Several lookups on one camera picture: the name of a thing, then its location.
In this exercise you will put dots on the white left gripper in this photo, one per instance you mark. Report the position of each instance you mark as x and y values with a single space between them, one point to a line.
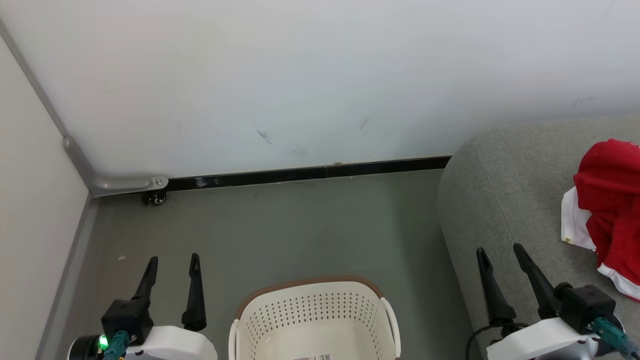
175 345

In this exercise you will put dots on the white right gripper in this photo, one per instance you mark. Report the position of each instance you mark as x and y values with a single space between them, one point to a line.
540 340

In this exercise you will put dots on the red and white garment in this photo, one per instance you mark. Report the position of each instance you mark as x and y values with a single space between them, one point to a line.
620 245

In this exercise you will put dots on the red printed jersey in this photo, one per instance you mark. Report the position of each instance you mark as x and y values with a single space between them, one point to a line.
610 175

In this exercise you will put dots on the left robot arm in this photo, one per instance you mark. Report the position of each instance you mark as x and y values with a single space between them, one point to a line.
82 350

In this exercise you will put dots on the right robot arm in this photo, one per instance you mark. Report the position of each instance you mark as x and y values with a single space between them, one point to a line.
600 352

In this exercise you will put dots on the grey fabric sofa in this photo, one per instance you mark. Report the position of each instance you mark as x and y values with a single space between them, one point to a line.
510 200

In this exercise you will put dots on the small black caster wheel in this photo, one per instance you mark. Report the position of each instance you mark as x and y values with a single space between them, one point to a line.
159 199

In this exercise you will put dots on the cream perforated laundry basket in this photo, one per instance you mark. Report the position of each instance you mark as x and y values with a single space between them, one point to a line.
310 310

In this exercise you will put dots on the white barcode label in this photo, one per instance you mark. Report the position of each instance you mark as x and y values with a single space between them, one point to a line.
315 357

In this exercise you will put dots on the black baseboard strip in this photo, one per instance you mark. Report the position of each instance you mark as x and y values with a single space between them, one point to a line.
300 175

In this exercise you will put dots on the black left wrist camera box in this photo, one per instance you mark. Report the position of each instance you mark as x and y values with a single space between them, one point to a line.
127 317

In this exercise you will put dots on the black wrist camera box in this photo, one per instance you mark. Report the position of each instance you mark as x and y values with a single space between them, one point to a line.
127 317
587 305

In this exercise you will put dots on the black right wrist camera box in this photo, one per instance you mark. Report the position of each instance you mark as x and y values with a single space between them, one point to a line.
587 305

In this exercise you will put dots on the grey wall skirting strip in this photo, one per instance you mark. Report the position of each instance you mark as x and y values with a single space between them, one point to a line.
65 290

